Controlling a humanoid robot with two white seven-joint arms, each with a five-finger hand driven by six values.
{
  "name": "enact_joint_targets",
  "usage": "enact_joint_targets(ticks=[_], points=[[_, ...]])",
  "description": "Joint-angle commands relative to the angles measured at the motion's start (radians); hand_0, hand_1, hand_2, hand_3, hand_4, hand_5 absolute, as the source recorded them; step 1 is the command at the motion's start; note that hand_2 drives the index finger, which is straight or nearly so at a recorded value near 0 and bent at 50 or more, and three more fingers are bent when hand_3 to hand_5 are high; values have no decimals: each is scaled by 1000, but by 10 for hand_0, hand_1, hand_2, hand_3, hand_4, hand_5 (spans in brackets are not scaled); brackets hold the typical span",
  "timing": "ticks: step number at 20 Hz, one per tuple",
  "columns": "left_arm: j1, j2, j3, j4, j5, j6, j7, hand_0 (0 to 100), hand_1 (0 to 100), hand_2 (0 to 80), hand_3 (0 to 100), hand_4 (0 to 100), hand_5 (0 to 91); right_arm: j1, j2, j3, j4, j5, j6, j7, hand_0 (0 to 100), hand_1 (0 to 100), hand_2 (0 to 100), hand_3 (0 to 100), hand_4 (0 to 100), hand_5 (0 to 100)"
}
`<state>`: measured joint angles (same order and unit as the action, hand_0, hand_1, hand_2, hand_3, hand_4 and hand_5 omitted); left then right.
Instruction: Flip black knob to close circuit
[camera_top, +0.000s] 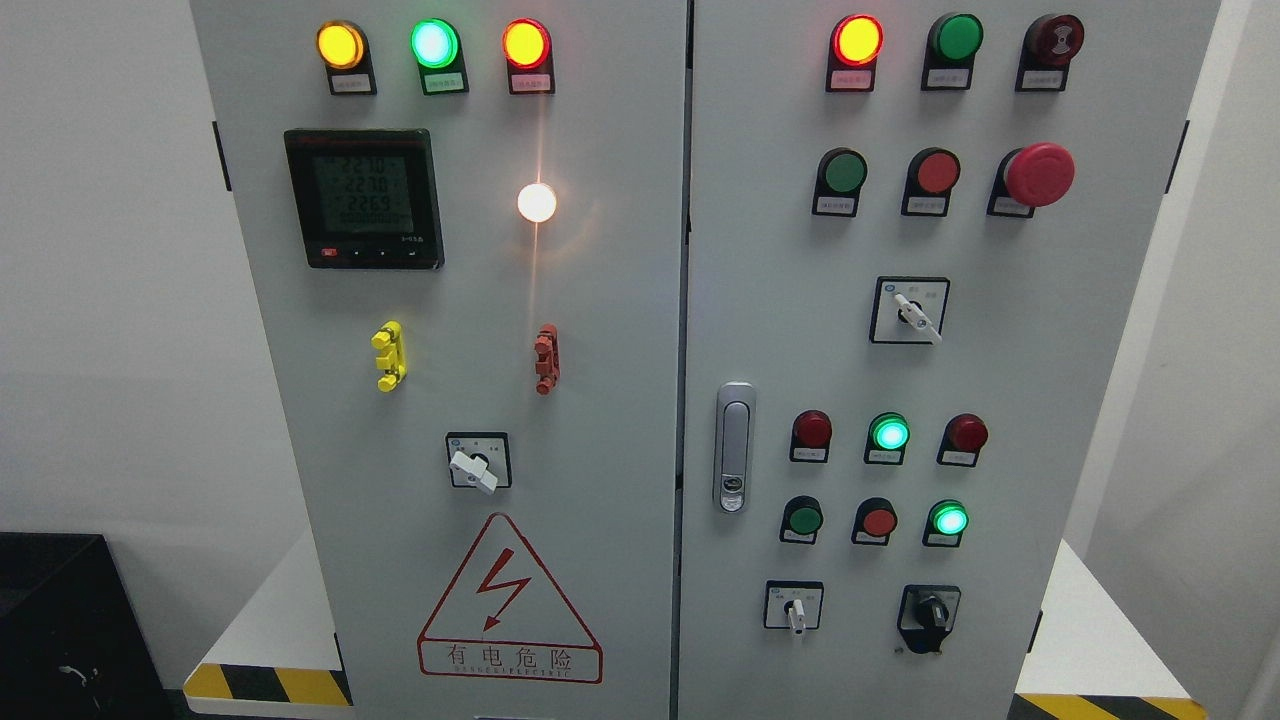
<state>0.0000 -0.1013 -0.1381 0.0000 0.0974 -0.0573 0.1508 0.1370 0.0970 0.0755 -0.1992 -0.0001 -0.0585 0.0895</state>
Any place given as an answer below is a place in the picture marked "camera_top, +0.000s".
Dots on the orange indicator light left door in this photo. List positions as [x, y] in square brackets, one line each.
[528, 49]

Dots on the black digital power meter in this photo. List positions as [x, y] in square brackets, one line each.
[366, 198]

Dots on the white rotary switch left door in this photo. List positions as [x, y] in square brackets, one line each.
[479, 460]

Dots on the silver door latch handle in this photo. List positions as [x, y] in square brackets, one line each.
[734, 431]

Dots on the grey cabinet door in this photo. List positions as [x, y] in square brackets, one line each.
[782, 300]
[593, 463]

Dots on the black knob switch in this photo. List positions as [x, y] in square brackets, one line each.
[927, 615]

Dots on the dark red indicator light left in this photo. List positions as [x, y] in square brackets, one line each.
[811, 436]

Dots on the white glowing indicator light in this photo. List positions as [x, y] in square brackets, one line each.
[537, 202]

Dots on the white selector switch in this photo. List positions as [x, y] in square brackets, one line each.
[793, 606]
[909, 310]

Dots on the red terminal connector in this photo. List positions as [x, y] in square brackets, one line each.
[547, 359]

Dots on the white platform hazard striped edge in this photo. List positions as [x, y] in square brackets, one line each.
[279, 657]

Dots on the orange indicator light right door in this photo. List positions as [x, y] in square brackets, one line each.
[854, 47]

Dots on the orange indicator light door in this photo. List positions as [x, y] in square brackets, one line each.
[854, 47]
[528, 49]

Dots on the green lit indicator light top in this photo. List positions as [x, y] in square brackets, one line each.
[438, 52]

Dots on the right grey cabinet door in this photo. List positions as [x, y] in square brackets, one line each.
[782, 300]

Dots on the white selector switch upper right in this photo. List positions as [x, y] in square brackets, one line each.
[909, 310]

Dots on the dark red buzzer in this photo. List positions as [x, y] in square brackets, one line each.
[1050, 44]

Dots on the red push button lower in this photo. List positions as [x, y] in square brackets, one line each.
[874, 522]

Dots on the black box lower left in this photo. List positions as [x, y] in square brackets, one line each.
[70, 645]

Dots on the yellow indicator light top left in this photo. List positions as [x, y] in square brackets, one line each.
[345, 52]

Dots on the dark red indicator light right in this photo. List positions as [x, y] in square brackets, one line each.
[964, 437]

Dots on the green push button upper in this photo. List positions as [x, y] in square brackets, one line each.
[840, 175]

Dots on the red push button upper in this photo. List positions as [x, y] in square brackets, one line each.
[929, 180]

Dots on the green lit push button lower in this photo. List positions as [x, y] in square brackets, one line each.
[945, 524]

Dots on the left grey cabinet door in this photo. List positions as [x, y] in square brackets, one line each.
[593, 463]

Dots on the red push button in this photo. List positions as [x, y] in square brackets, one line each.
[929, 180]
[874, 522]

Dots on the red emergency stop button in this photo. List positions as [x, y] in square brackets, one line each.
[1032, 177]

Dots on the white selector switch lower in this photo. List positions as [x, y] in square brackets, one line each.
[793, 606]

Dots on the dark red indicator light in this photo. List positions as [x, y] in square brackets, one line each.
[964, 437]
[811, 436]

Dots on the red electric hazard warning sticker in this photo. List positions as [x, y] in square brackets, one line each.
[504, 616]

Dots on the green lit indicator light middle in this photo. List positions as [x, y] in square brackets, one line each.
[888, 435]

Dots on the green lit indicator light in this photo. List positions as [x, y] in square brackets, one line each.
[438, 52]
[888, 435]

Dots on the dark green indicator light top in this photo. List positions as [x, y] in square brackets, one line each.
[950, 49]

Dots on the yellow terminal connector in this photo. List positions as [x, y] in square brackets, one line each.
[389, 355]

